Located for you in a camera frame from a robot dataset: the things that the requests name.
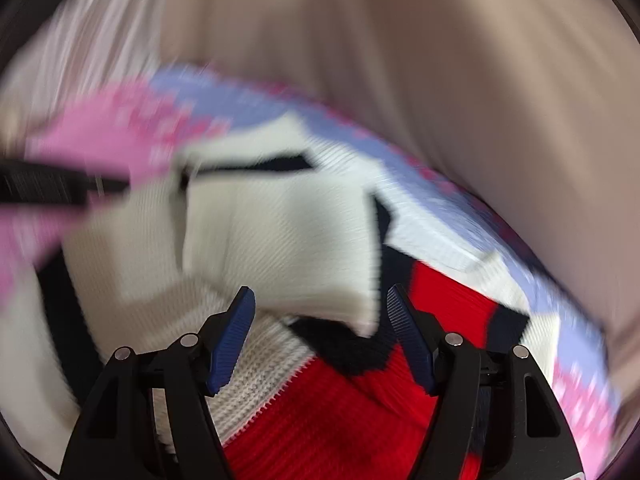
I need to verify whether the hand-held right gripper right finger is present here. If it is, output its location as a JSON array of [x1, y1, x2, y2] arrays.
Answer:
[[387, 283, 586, 480]]

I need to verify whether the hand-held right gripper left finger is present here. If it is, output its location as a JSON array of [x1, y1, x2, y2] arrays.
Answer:
[[59, 286, 257, 480]]

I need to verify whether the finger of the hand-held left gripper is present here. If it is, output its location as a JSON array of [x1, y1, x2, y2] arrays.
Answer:
[[0, 159, 132, 210]]

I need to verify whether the white red navy knit sweater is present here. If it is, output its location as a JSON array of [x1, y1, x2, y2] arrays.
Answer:
[[0, 112, 566, 480]]

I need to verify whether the pink and lilac patterned blanket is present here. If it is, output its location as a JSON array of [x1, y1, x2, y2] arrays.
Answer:
[[0, 64, 623, 480]]

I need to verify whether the white cloth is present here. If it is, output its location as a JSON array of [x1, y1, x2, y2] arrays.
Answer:
[[0, 0, 181, 131]]

